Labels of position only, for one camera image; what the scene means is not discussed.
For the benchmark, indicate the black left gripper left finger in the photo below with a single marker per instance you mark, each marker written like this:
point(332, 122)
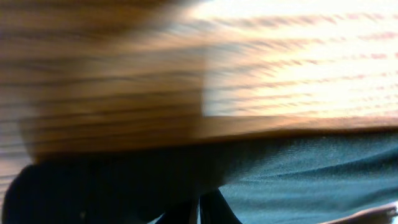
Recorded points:
point(183, 213)

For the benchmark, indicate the black t-shirt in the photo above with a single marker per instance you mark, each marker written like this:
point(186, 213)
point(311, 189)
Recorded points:
point(337, 178)

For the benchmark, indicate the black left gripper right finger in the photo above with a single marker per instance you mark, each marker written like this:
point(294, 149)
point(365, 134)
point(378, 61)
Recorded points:
point(214, 209)

